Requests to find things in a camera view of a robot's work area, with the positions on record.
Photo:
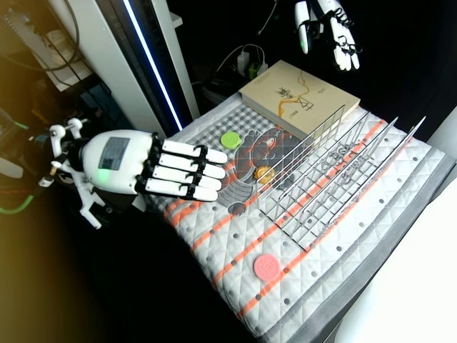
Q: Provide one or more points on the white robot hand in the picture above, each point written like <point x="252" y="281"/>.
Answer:
<point x="344" y="43"/>
<point x="114" y="160"/>

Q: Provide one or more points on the cream book with orange line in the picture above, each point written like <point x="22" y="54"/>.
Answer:
<point x="285" y="91"/>

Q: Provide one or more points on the white column with blue light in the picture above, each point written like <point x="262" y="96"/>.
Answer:
<point x="107" y="71"/>

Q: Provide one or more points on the green plug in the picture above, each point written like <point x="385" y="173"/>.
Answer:
<point x="253" y="70"/>

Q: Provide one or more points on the white power adapter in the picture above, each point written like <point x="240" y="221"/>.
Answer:
<point x="243" y="60"/>

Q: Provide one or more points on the green round disc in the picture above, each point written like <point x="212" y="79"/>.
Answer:
<point x="231" y="139"/>

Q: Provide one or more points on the black power strip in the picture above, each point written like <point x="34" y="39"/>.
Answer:
<point x="219" y="87"/>

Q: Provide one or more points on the orange round toy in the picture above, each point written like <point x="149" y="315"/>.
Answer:
<point x="264" y="175"/>

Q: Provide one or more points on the grey quilt with printed bear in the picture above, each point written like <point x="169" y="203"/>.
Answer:
<point x="250" y="236"/>

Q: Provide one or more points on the pink round disc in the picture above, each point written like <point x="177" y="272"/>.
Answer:
<point x="267" y="267"/>

